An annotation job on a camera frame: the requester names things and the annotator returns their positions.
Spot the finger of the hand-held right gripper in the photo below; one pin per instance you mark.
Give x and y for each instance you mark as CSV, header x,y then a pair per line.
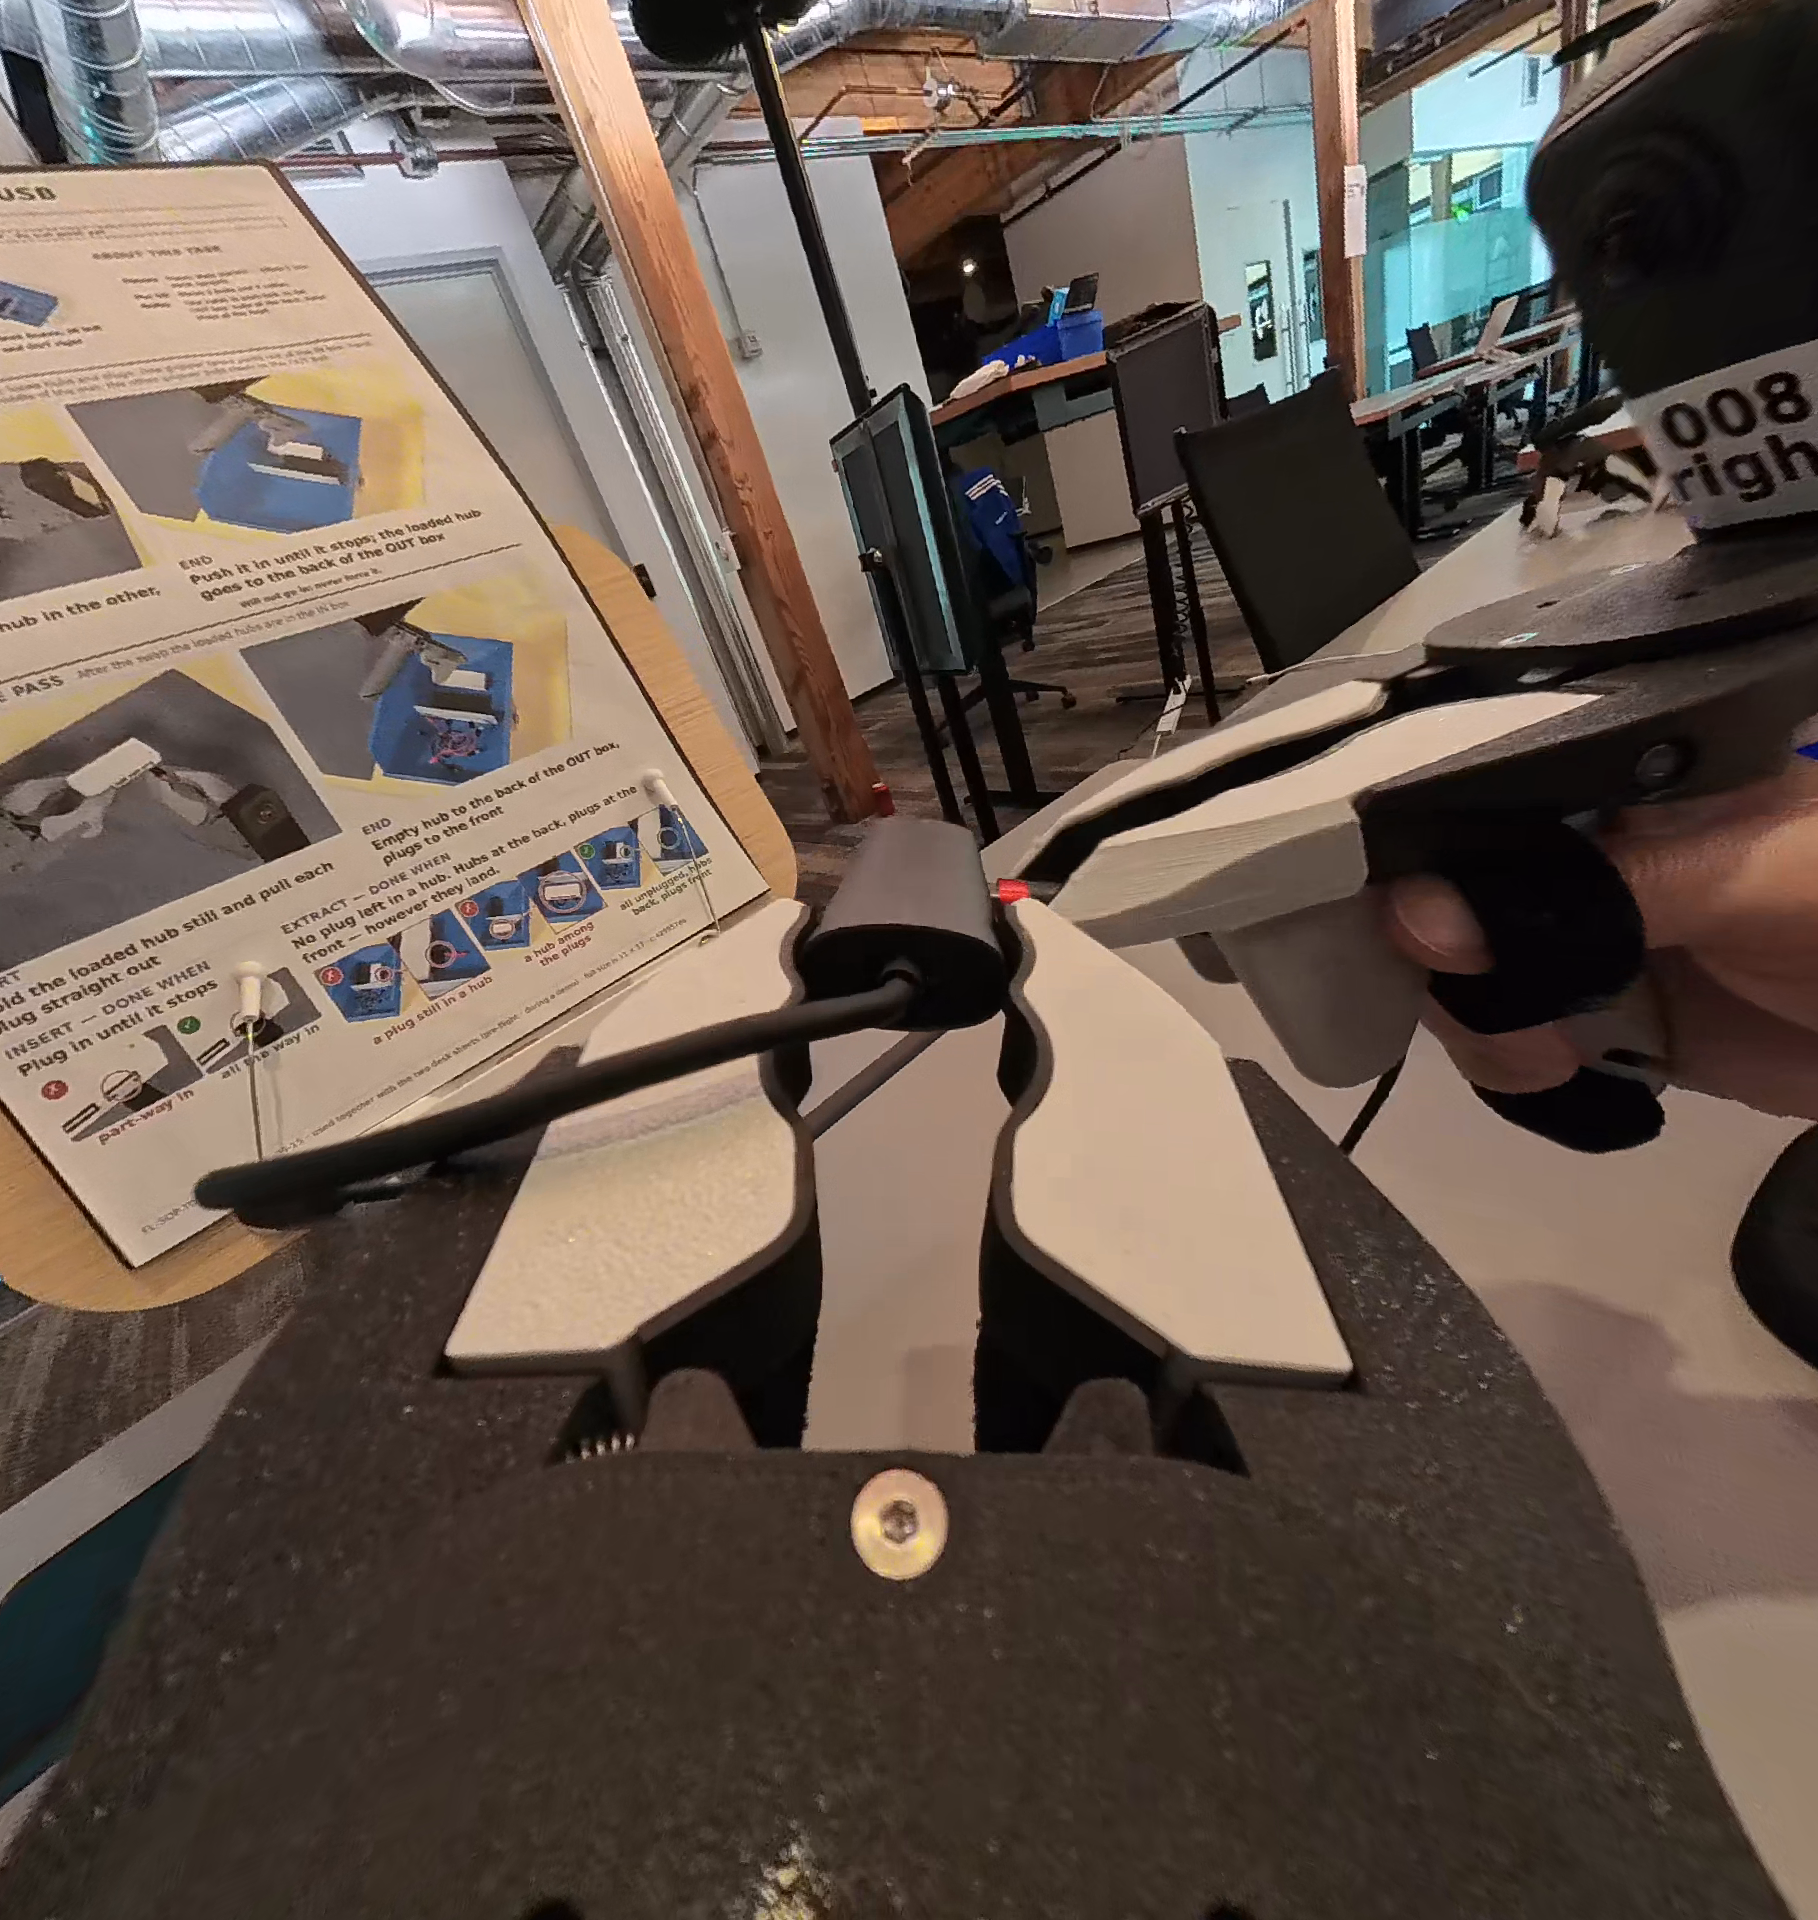
x,y
1239,864
1223,750

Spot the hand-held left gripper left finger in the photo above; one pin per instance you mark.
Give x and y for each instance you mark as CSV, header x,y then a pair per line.
x,y
624,1201

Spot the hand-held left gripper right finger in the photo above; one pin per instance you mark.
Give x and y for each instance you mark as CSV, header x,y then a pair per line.
x,y
1166,1185

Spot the grey usb hub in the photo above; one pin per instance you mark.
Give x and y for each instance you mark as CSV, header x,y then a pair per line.
x,y
910,921

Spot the person's right hand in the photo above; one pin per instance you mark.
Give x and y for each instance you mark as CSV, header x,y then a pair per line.
x,y
1765,959

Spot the black office chair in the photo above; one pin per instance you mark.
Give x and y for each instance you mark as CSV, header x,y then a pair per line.
x,y
1299,527

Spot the blue white jacket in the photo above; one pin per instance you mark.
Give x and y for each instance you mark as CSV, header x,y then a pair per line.
x,y
992,533

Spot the black computer monitor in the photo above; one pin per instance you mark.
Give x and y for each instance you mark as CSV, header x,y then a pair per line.
x,y
1166,405

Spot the black framed panel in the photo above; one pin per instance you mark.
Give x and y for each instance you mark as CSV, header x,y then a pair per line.
x,y
910,541

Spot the wooden book stand white base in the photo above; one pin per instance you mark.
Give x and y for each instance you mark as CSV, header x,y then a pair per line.
x,y
701,707

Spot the printed instruction sheet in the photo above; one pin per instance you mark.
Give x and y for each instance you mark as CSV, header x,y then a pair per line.
x,y
249,674

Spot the wooden pillar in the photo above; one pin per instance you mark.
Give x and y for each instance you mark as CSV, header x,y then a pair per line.
x,y
701,375

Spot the black floor lamp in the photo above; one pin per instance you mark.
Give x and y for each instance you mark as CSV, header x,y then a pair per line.
x,y
807,211

